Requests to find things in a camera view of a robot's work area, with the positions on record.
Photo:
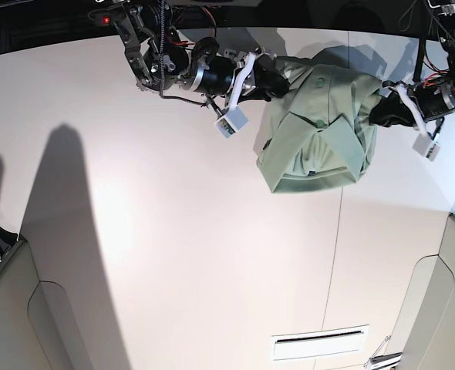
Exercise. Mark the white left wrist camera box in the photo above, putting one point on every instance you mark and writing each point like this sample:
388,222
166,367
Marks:
427,147

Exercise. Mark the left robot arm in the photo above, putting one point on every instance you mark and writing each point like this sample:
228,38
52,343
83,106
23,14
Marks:
442,14

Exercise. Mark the green T-shirt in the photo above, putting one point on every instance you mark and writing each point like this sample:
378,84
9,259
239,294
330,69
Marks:
319,135

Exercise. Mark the beige left side panel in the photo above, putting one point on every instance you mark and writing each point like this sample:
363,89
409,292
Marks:
29,338

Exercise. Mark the beige right side panel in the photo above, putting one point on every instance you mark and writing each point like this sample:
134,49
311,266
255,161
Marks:
425,330

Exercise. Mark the metal clamp stand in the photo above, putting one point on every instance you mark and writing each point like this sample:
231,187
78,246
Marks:
383,362

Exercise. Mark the white power strip red switch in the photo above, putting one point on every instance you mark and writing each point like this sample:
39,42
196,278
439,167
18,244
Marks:
100,18

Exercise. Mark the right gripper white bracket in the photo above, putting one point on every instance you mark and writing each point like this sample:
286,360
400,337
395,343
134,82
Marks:
254,76

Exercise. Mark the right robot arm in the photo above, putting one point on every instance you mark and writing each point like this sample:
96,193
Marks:
159,58

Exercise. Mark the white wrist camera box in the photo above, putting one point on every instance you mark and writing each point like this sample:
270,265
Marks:
427,147
231,122

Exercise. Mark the beige panel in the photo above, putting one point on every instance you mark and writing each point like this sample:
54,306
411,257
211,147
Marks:
425,330
29,338

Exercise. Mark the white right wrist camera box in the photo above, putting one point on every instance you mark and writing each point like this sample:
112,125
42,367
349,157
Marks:
231,122

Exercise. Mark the white table cable slot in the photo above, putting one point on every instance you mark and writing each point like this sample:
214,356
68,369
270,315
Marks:
319,344

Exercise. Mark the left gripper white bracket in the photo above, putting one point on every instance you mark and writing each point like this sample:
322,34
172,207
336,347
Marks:
411,106

